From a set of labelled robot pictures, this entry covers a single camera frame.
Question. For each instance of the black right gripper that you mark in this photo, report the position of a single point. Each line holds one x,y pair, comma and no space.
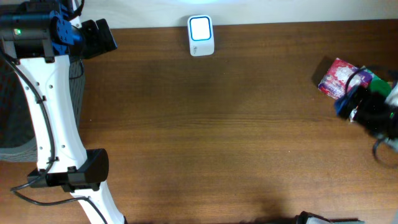
367,112

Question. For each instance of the green lid jar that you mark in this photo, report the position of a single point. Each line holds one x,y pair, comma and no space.
380,86

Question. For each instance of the red purple snack pack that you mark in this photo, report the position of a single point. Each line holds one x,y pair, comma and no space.
334,82

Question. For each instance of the small green tissue pack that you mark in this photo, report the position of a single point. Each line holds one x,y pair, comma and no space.
366,74

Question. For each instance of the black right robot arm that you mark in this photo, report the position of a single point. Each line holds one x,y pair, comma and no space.
388,139

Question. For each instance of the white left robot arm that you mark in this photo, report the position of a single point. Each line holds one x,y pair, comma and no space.
39,39

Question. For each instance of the white barcode scanner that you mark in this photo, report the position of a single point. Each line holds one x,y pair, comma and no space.
200,35

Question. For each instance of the grey plastic basket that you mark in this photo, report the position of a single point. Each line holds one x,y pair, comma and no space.
18,142

